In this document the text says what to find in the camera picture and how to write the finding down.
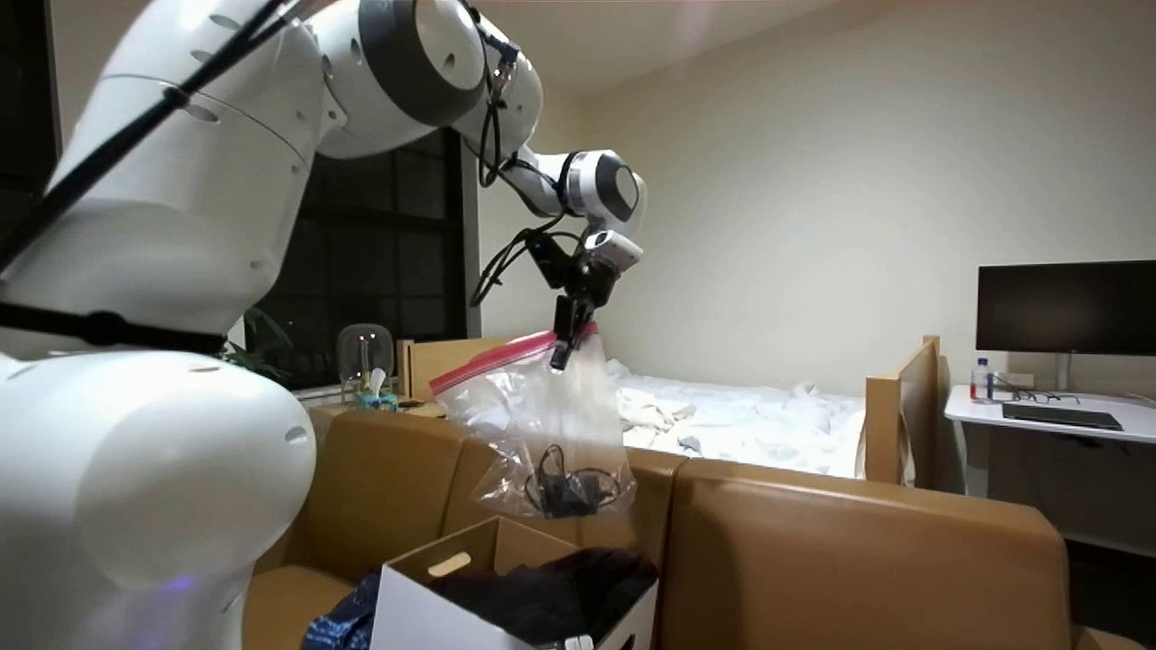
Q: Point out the small plastic bottle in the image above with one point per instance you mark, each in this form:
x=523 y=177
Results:
x=983 y=380

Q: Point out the black computer monitor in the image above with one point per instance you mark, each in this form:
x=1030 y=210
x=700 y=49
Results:
x=1068 y=309

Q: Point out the white cardboard box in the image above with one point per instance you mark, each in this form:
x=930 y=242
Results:
x=408 y=617

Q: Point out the clear plastic zip bag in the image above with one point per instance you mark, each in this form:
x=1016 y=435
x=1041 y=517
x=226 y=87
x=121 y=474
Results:
x=553 y=435

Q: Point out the white bedding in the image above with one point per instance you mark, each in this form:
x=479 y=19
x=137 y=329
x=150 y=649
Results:
x=786 y=429

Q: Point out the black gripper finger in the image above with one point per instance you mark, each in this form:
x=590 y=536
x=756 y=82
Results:
x=585 y=317
x=565 y=340

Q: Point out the white desk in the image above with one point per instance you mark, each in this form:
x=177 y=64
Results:
x=1093 y=484

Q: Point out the blue cloth on sofa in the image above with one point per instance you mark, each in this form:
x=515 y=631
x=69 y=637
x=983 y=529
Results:
x=348 y=628

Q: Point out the black clothing in box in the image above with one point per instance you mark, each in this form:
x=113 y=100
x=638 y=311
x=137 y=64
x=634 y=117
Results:
x=579 y=593

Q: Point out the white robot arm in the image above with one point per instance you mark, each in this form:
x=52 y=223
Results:
x=140 y=474

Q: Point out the dark window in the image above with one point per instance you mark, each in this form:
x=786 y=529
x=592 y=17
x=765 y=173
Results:
x=380 y=239

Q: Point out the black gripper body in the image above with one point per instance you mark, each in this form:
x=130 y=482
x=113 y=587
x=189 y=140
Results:
x=585 y=273

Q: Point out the tan leather sofa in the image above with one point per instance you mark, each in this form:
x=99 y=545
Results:
x=747 y=558

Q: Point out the glass dome jar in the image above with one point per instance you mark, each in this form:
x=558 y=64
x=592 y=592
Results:
x=367 y=364

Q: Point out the black keyboard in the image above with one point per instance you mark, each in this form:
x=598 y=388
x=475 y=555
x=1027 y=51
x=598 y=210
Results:
x=1063 y=416

